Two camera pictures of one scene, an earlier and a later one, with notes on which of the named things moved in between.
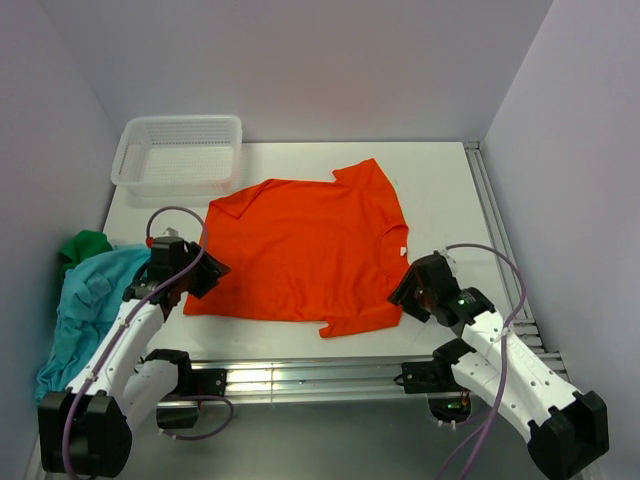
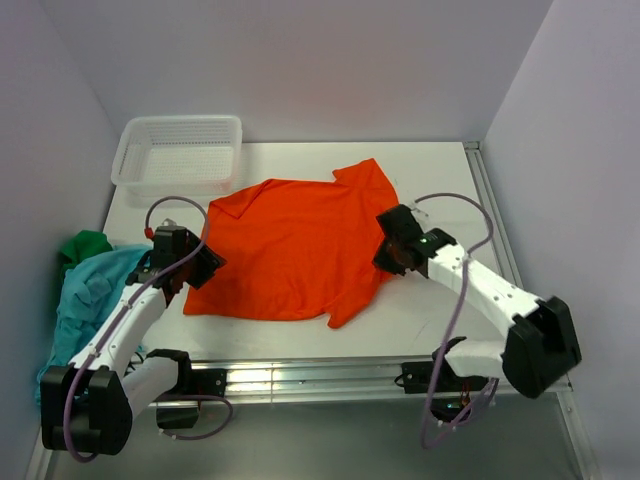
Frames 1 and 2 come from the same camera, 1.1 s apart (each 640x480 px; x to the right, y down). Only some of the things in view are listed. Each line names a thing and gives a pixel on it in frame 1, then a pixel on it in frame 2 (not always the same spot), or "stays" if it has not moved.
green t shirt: x=84 y=244 stays
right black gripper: x=403 y=294 -> x=381 y=261
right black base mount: x=449 y=400 stays
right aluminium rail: x=521 y=321 stays
